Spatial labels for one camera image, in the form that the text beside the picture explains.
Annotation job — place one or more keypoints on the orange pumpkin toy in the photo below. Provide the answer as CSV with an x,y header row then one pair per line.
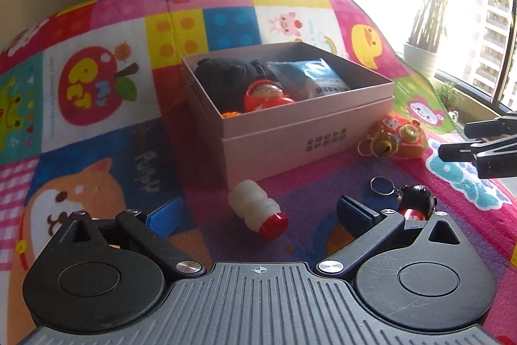
x,y
232,113

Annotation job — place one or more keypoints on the pink cardboard box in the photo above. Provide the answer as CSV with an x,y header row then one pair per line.
x,y
282,143

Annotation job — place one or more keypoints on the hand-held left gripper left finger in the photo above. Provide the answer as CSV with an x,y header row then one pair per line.
x,y
167,213

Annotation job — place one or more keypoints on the white toy bottle red cap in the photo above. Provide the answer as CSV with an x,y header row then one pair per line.
x,y
250,203

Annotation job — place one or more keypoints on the small potted plant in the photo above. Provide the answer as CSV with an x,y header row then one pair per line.
x,y
450,94

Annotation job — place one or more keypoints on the blue white wipes packet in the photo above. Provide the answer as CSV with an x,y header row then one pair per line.
x,y
311,78

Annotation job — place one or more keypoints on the colourful cartoon play mat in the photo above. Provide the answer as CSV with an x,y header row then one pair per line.
x,y
101,46

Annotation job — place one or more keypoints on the black plush toy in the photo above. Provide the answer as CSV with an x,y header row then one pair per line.
x,y
226,82

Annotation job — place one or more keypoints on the potted palm plant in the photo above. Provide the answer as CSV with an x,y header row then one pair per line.
x,y
420,58

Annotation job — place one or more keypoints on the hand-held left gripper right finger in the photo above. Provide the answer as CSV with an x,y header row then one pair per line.
x,y
355,211

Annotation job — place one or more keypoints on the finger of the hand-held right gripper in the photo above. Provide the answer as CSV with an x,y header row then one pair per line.
x,y
484,157
492,127

